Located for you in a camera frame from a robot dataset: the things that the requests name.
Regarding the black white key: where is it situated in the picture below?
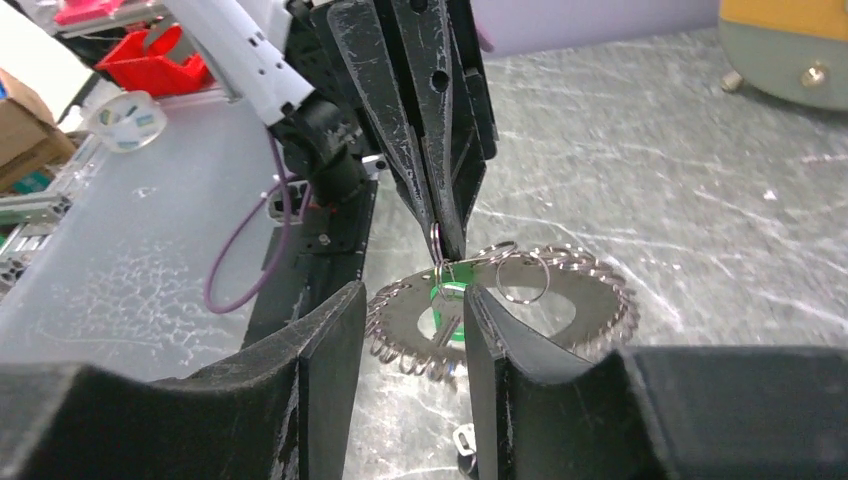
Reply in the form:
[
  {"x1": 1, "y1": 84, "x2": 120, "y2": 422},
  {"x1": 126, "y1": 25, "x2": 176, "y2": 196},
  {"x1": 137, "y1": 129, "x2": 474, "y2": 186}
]
[{"x1": 452, "y1": 423, "x2": 479, "y2": 480}]

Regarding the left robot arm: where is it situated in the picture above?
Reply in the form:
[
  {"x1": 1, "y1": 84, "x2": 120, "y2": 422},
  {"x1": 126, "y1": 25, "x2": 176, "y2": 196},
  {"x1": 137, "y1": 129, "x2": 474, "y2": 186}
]
[{"x1": 167, "y1": 1, "x2": 497, "y2": 263}]

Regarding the aluminium frame rail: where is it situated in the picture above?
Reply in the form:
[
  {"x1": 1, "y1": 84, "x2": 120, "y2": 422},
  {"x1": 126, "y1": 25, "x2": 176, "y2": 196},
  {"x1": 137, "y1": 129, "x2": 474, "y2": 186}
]
[{"x1": 1, "y1": 135, "x2": 106, "y2": 295}]

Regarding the clear tape roll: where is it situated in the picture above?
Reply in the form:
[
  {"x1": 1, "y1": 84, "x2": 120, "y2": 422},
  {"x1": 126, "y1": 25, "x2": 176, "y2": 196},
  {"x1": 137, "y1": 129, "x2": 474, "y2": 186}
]
[{"x1": 86, "y1": 91, "x2": 168, "y2": 153}]

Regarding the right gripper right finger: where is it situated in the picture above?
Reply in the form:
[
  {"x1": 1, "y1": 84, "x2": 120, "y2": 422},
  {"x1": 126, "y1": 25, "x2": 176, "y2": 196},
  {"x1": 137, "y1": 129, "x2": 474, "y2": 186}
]
[{"x1": 464, "y1": 287, "x2": 847, "y2": 479}]

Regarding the round mini drawer cabinet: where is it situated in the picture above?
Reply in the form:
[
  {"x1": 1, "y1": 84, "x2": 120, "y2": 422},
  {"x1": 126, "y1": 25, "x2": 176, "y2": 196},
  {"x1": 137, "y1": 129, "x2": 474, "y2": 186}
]
[{"x1": 718, "y1": 0, "x2": 847, "y2": 111}]

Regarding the red plastic bin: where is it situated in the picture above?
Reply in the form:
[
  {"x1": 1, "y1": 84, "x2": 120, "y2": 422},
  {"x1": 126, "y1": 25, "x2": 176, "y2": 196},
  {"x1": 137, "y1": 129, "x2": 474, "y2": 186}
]
[{"x1": 95, "y1": 25, "x2": 213, "y2": 97}]

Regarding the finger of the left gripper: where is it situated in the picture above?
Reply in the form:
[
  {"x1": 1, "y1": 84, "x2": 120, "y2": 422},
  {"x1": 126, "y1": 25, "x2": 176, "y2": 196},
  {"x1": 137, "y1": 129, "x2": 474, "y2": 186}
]
[
  {"x1": 391, "y1": 1, "x2": 497, "y2": 261},
  {"x1": 327, "y1": 1, "x2": 434, "y2": 241}
]

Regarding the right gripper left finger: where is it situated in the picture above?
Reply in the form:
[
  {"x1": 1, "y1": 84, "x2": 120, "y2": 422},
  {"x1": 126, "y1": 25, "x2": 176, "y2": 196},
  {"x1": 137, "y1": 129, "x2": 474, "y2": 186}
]
[{"x1": 1, "y1": 281, "x2": 367, "y2": 479}]

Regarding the pink flat object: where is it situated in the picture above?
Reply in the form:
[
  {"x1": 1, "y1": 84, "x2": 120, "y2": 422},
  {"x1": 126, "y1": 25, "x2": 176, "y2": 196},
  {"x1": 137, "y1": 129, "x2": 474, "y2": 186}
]
[{"x1": 54, "y1": 0, "x2": 125, "y2": 26}]

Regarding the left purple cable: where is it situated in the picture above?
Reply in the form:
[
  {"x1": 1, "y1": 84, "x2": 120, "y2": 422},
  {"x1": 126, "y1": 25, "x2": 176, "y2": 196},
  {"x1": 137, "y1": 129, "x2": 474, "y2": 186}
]
[{"x1": 202, "y1": 132, "x2": 313, "y2": 316}]

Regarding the green key tag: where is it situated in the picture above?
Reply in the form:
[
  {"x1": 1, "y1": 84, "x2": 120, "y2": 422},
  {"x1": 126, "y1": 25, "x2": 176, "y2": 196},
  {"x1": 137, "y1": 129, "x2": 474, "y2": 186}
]
[{"x1": 431, "y1": 261, "x2": 474, "y2": 346}]

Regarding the cardboard box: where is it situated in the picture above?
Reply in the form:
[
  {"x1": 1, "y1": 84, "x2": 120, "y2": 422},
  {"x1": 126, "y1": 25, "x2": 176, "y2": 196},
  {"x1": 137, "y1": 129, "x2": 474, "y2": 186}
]
[{"x1": 1, "y1": 70, "x2": 77, "y2": 196}]

